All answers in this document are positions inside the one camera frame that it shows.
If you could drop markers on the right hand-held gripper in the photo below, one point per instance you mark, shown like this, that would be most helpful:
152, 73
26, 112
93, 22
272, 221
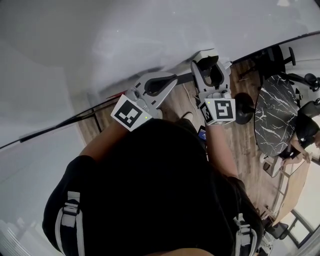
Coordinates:
222, 110

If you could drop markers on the large white whiteboard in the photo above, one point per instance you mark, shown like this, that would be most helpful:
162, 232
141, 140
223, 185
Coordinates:
105, 45

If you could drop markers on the light wooden table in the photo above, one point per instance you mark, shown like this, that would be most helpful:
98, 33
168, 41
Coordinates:
296, 190

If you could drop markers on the person's black shirt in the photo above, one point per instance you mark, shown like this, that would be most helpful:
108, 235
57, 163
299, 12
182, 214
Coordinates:
150, 187

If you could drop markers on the person's white shoe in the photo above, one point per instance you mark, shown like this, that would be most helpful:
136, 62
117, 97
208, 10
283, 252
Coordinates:
160, 113
187, 116

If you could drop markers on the blue phone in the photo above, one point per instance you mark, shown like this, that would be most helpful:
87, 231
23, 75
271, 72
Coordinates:
202, 133

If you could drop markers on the person's right forearm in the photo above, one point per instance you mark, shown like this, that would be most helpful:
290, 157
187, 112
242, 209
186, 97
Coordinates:
218, 150

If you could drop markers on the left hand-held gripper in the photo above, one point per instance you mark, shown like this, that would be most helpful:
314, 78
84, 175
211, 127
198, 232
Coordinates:
128, 113

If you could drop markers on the black office chair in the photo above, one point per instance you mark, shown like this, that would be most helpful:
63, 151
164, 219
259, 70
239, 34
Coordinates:
276, 230
311, 81
271, 60

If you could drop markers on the white whiteboard eraser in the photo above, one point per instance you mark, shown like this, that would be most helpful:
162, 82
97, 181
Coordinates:
207, 53

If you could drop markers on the black window frame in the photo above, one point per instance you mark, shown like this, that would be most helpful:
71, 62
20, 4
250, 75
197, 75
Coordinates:
297, 226

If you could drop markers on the person's left forearm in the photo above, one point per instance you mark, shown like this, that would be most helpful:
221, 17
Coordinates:
105, 140

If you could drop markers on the black marble oval table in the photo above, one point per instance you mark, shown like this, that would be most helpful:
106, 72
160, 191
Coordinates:
275, 115

